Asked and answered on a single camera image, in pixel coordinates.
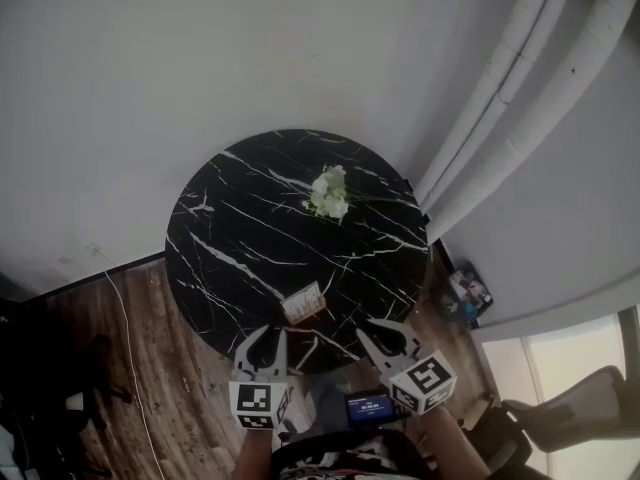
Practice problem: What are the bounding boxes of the window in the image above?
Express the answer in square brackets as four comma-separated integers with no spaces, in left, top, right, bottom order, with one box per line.
[478,304,640,469]

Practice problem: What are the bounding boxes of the person's right forearm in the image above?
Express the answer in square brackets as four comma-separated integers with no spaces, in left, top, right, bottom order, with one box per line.
[418,401,495,480]

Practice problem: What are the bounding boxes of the black device with lit screen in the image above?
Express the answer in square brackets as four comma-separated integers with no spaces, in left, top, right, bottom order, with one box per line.
[344,392,397,429]

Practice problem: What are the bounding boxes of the dark box of small items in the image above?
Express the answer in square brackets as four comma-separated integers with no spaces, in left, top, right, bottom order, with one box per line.
[438,261,495,327]

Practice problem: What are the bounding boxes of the round black marble table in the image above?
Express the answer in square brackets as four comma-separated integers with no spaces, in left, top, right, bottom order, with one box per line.
[164,128,431,375]

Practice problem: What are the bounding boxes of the small wooden stand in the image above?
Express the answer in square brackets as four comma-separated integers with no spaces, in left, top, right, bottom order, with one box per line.
[279,281,327,326]

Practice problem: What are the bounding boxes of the person's left forearm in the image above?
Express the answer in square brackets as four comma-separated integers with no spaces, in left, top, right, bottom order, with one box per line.
[236,426,277,480]

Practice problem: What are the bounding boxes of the grey mesh office chair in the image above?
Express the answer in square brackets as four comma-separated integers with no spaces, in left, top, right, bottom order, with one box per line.
[460,364,640,480]

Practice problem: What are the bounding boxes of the white cable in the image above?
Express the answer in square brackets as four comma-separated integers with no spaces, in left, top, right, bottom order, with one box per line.
[89,241,165,480]

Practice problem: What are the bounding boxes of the white flower bouquet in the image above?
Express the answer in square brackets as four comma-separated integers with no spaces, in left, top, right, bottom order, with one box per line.
[301,163,375,227]

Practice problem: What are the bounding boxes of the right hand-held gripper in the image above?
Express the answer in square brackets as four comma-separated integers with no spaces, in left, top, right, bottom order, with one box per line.
[355,317,459,417]

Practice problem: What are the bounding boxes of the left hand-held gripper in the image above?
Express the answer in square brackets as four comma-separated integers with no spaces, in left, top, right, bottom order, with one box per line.
[228,325,294,432]

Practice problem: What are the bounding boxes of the person's grey shorts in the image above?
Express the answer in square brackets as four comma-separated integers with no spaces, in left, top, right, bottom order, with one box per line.
[307,371,354,435]

